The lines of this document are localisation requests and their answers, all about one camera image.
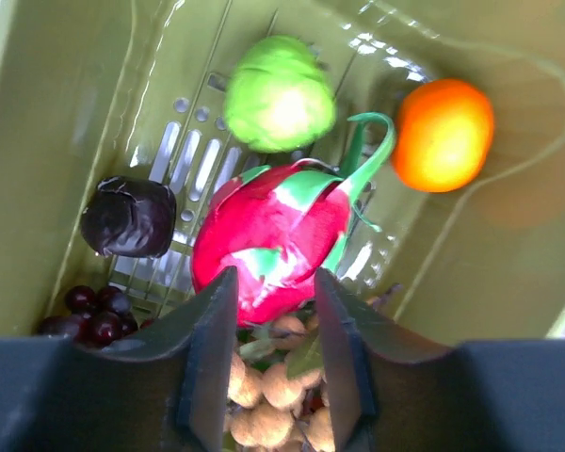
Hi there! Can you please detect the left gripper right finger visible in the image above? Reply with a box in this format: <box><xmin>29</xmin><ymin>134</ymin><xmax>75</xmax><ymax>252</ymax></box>
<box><xmin>315</xmin><ymin>269</ymin><xmax>565</xmax><ymax>451</ymax></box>

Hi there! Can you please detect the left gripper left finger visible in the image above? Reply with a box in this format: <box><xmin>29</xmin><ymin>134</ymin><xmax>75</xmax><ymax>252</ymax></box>
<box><xmin>0</xmin><ymin>266</ymin><xmax>238</xmax><ymax>451</ymax></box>

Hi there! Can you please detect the dark purple grape bunch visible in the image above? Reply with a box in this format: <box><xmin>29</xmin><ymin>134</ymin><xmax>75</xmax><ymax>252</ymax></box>
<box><xmin>36</xmin><ymin>285</ymin><xmax>155</xmax><ymax>348</ymax></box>

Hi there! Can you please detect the tan longan bunch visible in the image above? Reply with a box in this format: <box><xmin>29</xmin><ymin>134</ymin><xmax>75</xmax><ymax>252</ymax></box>
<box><xmin>222</xmin><ymin>310</ymin><xmax>336</xmax><ymax>451</ymax></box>

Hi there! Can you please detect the pink dragon fruit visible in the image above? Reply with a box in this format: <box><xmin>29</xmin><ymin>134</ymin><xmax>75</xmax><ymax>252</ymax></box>
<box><xmin>190</xmin><ymin>112</ymin><xmax>396</xmax><ymax>327</ymax></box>

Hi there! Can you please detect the orange fruit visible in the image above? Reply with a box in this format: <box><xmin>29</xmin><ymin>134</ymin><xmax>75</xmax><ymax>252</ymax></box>
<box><xmin>392</xmin><ymin>78</ymin><xmax>494</xmax><ymax>193</ymax></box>

